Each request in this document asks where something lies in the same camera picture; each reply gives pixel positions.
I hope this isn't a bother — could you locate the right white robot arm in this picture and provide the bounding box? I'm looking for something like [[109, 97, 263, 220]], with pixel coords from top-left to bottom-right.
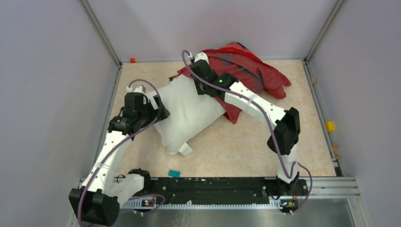
[[185, 60, 300, 195]]

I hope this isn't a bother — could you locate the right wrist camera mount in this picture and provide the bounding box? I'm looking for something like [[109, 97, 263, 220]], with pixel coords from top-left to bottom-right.
[[189, 52, 209, 63]]

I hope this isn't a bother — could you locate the yellow small block right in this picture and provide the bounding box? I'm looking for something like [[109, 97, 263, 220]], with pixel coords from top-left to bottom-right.
[[325, 121, 335, 133]]

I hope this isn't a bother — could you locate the white pillow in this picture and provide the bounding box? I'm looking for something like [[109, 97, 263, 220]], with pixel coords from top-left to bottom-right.
[[154, 74, 226, 156]]

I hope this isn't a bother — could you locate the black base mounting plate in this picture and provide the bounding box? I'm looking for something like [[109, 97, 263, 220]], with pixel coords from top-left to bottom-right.
[[135, 177, 308, 205]]

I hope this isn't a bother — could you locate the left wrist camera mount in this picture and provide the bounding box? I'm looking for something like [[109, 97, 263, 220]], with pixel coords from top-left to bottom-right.
[[126, 85, 146, 94]]

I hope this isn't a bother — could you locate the wooden peg lower right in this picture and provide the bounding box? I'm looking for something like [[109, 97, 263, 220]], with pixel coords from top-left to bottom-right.
[[331, 143, 341, 160]]

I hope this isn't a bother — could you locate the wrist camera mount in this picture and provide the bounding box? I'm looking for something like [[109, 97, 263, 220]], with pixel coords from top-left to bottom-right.
[[126, 85, 146, 94], [189, 52, 209, 63]]

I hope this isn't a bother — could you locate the aluminium front rail frame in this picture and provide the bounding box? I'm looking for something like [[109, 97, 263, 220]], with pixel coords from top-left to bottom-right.
[[83, 177, 372, 227]]

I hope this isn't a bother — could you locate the teal small block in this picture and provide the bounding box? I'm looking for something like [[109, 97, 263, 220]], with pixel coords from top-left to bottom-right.
[[168, 170, 181, 178]]

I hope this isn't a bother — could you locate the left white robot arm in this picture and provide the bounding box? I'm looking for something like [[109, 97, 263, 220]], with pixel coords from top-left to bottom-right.
[[69, 91, 170, 226]]

